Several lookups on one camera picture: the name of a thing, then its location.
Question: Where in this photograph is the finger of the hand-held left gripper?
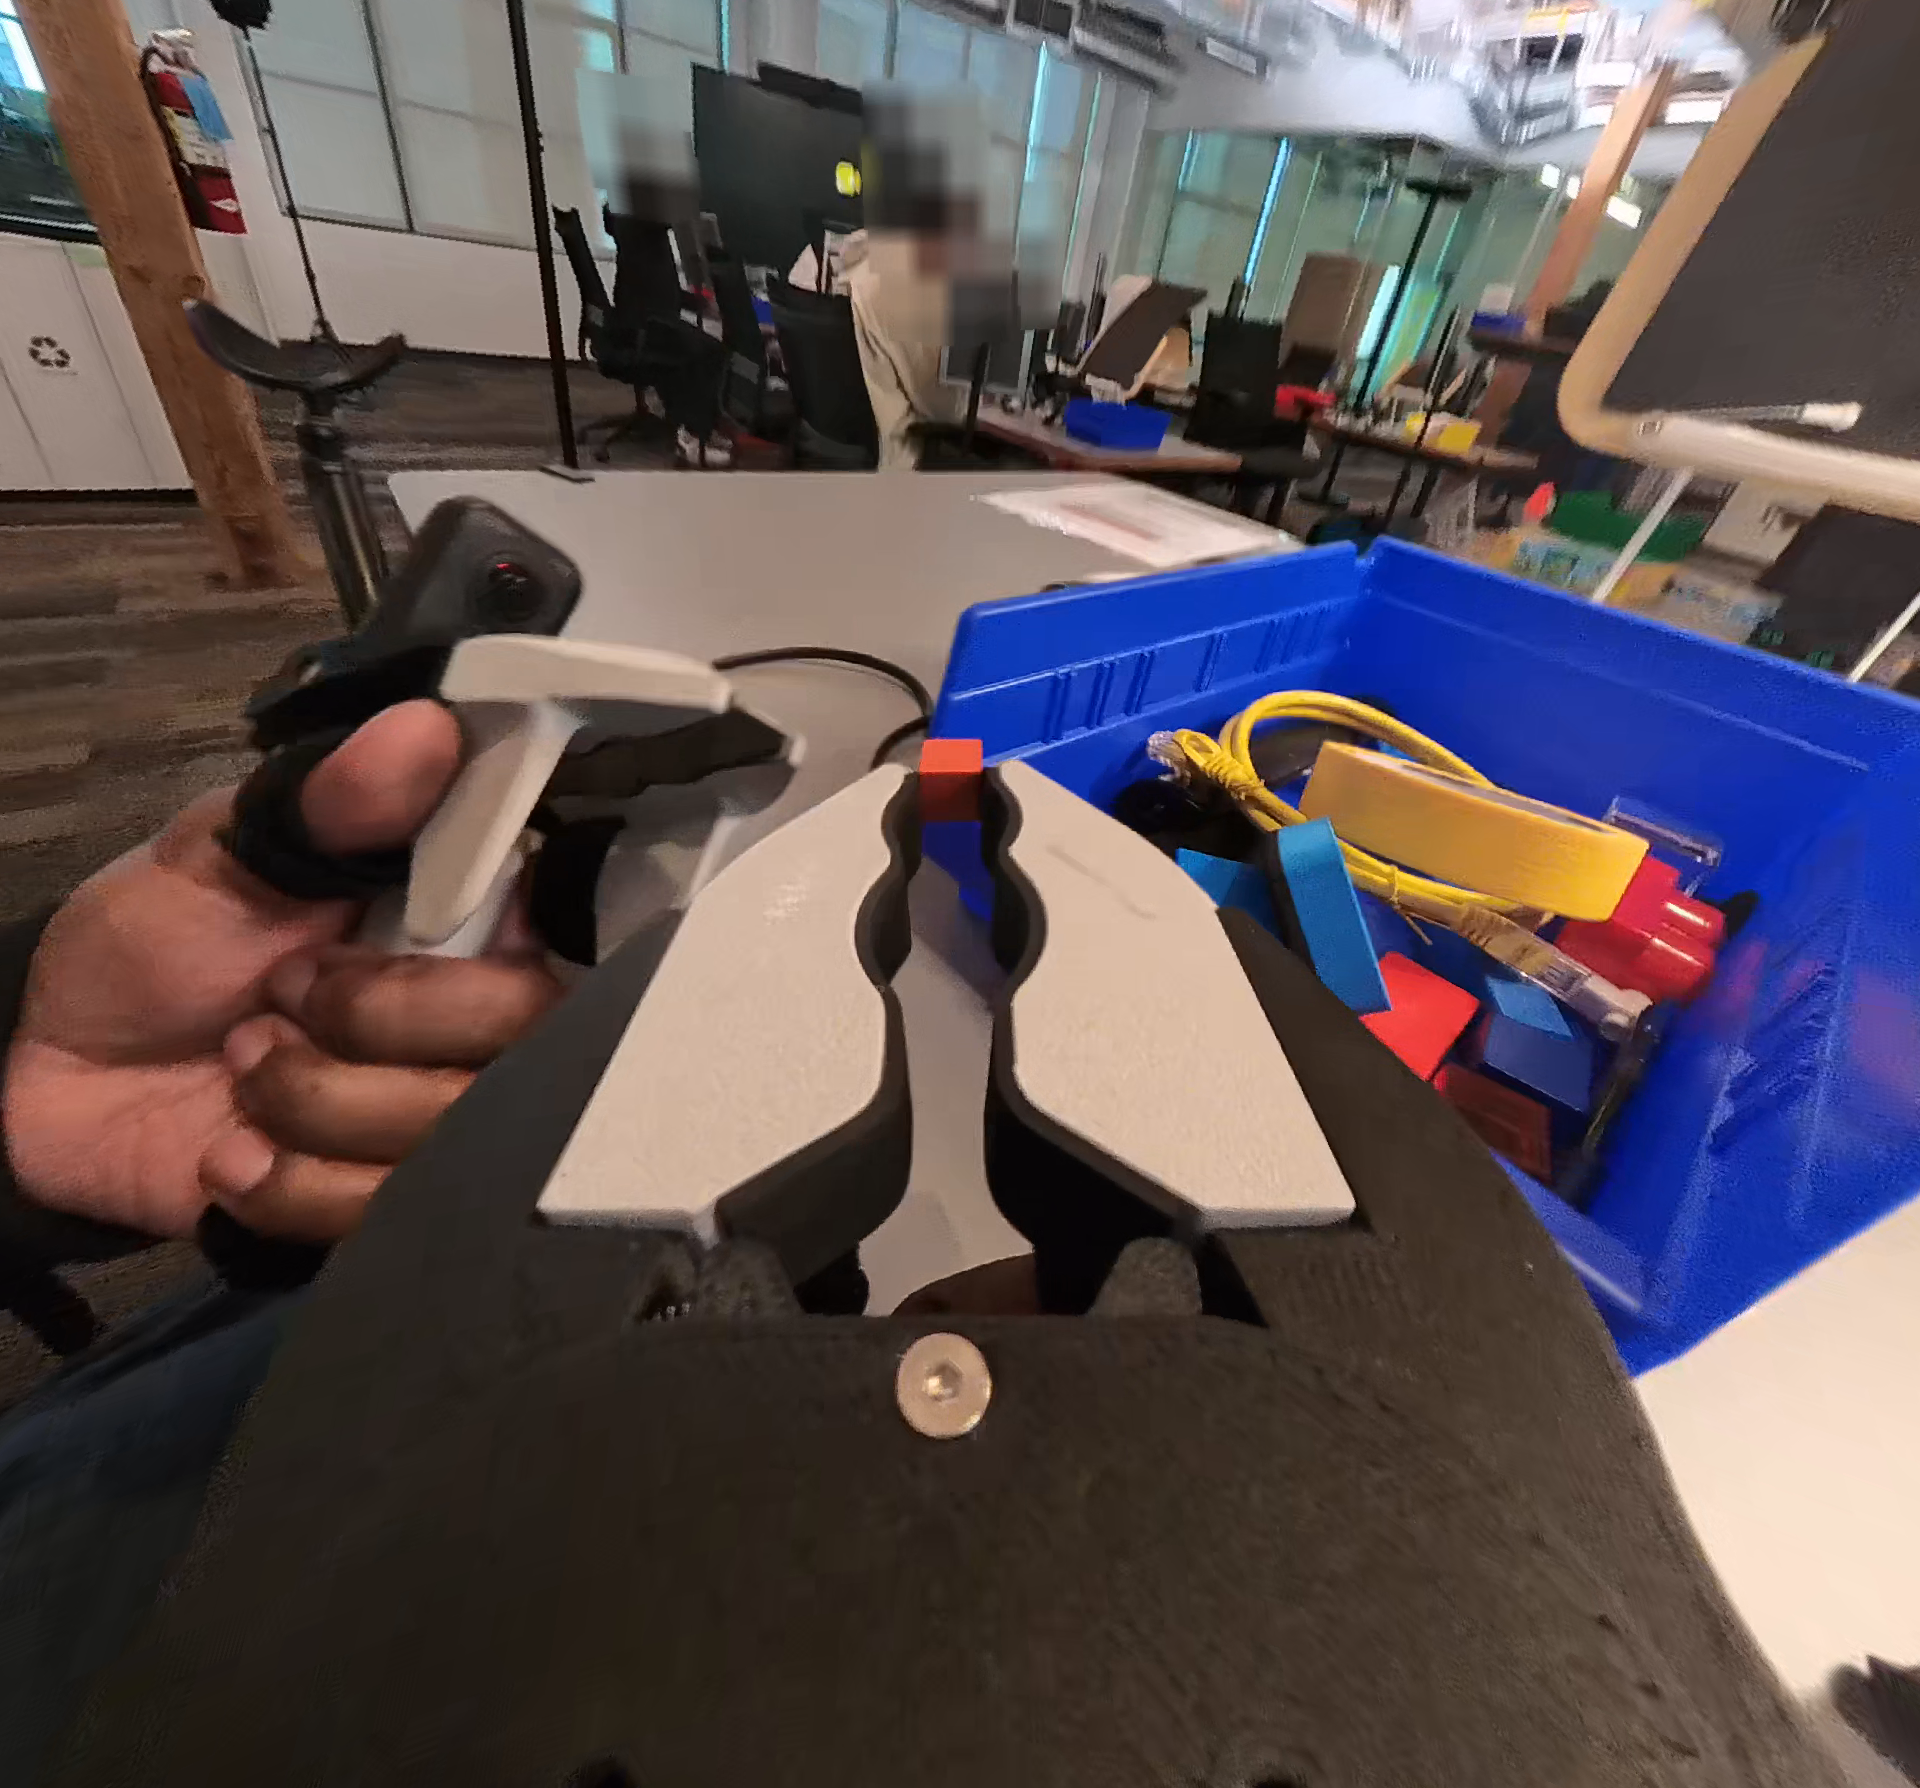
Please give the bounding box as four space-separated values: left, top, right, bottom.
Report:
399 634 809 957

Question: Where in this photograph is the wooden post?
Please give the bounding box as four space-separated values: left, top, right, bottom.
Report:
0 0 308 589

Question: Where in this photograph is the blue eraser with black felt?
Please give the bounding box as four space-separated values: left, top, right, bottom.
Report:
1267 819 1396 1018

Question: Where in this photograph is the clear plastic cube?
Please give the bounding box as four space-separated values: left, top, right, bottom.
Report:
1604 794 1718 867

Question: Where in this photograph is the thin black pole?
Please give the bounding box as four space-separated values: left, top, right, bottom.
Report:
485 0 579 470

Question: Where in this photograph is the white recycling cabinet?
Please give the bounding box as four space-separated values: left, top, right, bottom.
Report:
0 229 197 491

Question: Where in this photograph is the black office chair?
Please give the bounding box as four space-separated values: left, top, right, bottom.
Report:
552 206 720 460
764 274 887 470

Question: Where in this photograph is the red fire extinguisher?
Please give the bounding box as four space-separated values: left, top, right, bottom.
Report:
142 30 248 236

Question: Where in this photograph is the large blue plastic bin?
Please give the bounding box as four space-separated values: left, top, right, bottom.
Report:
932 536 1920 1376

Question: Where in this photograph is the black board with wooden rim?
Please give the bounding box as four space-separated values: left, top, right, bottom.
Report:
1559 0 1920 520

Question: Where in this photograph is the black saddle tripod stand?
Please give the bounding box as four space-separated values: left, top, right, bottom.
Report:
184 300 407 620

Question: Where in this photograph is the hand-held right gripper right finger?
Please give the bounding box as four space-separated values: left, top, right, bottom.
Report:
986 757 1361 1237

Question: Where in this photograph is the yellow network cable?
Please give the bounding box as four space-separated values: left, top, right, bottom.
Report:
1148 690 1651 1047

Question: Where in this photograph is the paper in plastic sleeve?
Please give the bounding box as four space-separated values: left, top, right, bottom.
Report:
975 481 1305 552

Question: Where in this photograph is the blue block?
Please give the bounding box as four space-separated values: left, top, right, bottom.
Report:
1477 969 1613 1115

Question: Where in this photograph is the dark monitor screen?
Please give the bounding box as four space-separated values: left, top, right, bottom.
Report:
690 64 872 276

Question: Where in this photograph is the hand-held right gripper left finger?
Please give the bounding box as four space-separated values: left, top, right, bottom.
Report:
533 762 917 1243

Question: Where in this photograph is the small black metal part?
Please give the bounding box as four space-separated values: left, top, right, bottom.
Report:
1829 1652 1920 1775

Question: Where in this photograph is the red double-peg block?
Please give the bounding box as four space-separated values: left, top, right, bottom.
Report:
1559 850 1727 1000

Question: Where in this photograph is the yellow tape roll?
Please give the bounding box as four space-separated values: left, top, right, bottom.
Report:
1297 741 1651 921

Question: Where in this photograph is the person's left hand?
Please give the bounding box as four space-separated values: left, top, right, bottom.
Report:
0 699 567 1241

